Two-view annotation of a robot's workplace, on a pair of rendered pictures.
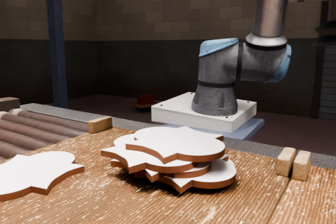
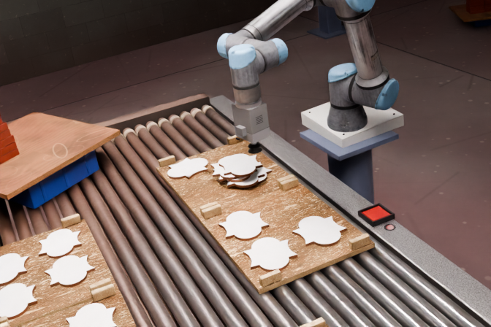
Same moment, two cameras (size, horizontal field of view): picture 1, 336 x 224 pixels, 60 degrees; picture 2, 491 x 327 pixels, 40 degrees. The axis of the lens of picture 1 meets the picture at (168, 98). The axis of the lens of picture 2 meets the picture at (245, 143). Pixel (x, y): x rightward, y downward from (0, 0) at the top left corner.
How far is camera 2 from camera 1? 1.88 m
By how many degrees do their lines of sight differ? 37
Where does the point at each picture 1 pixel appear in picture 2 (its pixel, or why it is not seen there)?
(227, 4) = not seen: outside the picture
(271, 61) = (370, 97)
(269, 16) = (359, 66)
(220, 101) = (340, 120)
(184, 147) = (236, 169)
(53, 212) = (188, 186)
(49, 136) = (212, 141)
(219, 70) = (337, 96)
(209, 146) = (245, 171)
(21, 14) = not seen: outside the picture
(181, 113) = (316, 124)
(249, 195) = (253, 192)
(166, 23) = not seen: outside the picture
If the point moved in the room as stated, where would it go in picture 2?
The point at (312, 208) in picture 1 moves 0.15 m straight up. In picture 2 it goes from (266, 201) to (260, 158)
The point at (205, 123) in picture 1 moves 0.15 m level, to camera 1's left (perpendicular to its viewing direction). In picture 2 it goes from (329, 136) to (294, 131)
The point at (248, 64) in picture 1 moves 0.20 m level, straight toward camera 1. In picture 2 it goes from (355, 95) to (318, 116)
